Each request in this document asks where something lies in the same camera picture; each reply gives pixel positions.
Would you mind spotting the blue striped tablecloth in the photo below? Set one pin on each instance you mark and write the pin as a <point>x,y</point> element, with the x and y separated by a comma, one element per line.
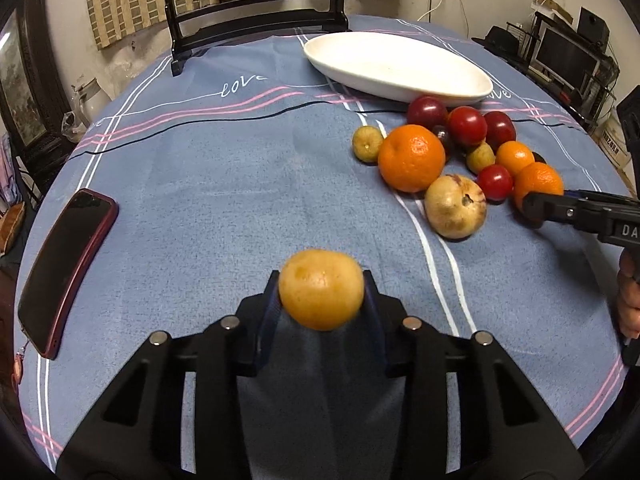
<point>223,172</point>

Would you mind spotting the yellow round pear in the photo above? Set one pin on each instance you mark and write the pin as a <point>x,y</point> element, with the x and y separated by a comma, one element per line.
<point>320,289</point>

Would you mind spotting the striped pepino melon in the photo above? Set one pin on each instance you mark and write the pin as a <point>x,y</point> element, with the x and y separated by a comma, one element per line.
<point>455,206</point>

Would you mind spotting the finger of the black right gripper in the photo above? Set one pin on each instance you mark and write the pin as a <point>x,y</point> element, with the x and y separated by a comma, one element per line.
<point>585,210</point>

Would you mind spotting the person's right hand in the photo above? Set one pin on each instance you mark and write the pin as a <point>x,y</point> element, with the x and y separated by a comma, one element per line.
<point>628,298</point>

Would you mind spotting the framed picture on wall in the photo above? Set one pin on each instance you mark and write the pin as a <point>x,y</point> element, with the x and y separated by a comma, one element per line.
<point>19,99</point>

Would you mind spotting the large orange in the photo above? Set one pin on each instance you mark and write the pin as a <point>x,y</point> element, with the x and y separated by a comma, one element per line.
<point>411,158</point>

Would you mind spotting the smartphone in maroon case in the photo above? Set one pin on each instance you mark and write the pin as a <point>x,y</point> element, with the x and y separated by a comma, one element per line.
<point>60,267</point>

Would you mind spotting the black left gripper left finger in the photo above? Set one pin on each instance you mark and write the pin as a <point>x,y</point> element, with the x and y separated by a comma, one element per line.
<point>133,431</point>

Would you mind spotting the dark purple plum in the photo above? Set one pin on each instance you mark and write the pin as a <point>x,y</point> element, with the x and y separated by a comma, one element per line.
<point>446,140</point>

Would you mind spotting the white oval plate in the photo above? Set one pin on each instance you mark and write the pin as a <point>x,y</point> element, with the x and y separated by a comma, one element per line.
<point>397,68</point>

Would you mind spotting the small orange tangerine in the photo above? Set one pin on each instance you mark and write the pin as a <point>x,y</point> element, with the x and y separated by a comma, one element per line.
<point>514,156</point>

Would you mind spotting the computer monitor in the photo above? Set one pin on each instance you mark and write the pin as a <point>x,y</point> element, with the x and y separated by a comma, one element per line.
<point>561,58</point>

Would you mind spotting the small green-yellow fruit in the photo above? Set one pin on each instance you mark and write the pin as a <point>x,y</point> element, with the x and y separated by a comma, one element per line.
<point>366,144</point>

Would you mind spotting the large dark red plum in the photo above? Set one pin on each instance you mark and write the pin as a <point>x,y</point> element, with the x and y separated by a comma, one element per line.
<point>427,112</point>

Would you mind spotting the white kettle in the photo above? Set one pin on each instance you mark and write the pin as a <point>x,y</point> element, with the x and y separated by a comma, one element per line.
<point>88,101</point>

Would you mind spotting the small yellow-green fruit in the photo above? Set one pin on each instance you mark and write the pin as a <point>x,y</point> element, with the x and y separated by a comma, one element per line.
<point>480,158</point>

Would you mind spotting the small red cherry tomato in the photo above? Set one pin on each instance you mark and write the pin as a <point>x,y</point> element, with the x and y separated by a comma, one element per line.
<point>496,182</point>

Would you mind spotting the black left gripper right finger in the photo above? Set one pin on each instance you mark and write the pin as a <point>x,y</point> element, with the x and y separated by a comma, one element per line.
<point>468,411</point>

